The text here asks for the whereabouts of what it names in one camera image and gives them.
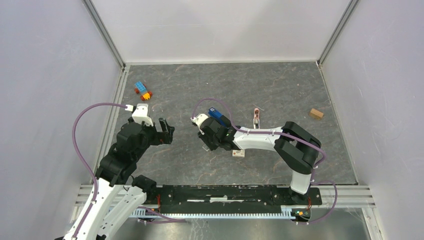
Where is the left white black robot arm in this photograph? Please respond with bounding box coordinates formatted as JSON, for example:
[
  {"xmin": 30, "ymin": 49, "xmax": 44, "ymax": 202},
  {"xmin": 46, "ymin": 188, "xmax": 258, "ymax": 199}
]
[{"xmin": 62, "ymin": 118, "xmax": 175, "ymax": 240}]

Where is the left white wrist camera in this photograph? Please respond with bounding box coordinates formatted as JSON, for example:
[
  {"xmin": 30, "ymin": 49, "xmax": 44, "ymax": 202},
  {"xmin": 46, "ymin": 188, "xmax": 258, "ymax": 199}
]
[{"xmin": 125, "ymin": 103, "xmax": 154, "ymax": 127}]

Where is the colourful toy brick car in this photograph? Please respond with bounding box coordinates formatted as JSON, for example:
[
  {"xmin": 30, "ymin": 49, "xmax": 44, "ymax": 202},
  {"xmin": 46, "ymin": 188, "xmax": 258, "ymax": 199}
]
[{"xmin": 134, "ymin": 81, "xmax": 153, "ymax": 101}]

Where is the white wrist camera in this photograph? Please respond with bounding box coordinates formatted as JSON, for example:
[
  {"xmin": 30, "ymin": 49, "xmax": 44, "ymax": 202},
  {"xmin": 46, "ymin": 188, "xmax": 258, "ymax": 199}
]
[
  {"xmin": 191, "ymin": 113, "xmax": 209, "ymax": 128},
  {"xmin": 125, "ymin": 103, "xmax": 154, "ymax": 127}
]

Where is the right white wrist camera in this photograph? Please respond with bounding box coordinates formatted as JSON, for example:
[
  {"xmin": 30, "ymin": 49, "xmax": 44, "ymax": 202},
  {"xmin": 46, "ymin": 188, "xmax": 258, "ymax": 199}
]
[{"xmin": 191, "ymin": 113, "xmax": 209, "ymax": 128}]

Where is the blue stapler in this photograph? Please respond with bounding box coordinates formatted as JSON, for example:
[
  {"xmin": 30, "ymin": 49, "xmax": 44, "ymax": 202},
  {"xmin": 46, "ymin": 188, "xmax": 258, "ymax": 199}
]
[{"xmin": 208, "ymin": 107, "xmax": 231, "ymax": 127}]

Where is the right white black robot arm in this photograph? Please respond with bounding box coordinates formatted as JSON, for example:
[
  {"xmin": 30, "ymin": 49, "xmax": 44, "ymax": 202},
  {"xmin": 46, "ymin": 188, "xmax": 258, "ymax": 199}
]
[{"xmin": 191, "ymin": 114, "xmax": 322, "ymax": 204}]

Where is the small wooden block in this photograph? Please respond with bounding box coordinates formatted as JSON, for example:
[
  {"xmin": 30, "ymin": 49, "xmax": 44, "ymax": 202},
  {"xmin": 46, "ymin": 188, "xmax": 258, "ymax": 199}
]
[{"xmin": 308, "ymin": 108, "xmax": 324, "ymax": 120}]

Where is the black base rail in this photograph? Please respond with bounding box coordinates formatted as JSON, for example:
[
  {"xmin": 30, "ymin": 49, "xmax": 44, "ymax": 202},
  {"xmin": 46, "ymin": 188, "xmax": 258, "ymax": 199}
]
[{"xmin": 125, "ymin": 174, "xmax": 323, "ymax": 215}]

